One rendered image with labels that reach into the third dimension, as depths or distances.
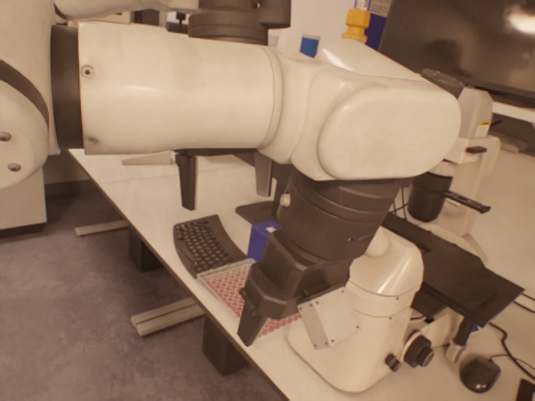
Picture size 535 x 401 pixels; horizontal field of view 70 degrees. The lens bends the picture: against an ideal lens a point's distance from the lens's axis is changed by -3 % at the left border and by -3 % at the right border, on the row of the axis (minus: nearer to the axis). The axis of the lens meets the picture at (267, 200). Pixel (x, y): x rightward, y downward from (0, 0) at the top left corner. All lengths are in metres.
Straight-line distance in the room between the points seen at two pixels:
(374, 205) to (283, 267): 0.10
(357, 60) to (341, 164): 0.10
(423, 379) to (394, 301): 0.26
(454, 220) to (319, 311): 0.69
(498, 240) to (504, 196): 0.14
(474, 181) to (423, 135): 0.68
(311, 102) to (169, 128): 0.08
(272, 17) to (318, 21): 1.53
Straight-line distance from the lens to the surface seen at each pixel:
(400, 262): 0.65
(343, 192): 0.29
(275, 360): 0.81
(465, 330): 0.90
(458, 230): 1.01
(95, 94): 0.21
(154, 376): 1.77
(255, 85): 0.23
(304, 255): 0.34
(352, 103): 0.23
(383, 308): 0.67
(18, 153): 0.18
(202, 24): 0.43
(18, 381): 1.84
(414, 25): 1.35
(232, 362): 1.73
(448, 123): 0.28
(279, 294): 0.36
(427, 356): 0.84
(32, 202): 2.59
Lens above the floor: 1.33
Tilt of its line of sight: 23 degrees down
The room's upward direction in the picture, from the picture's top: 9 degrees clockwise
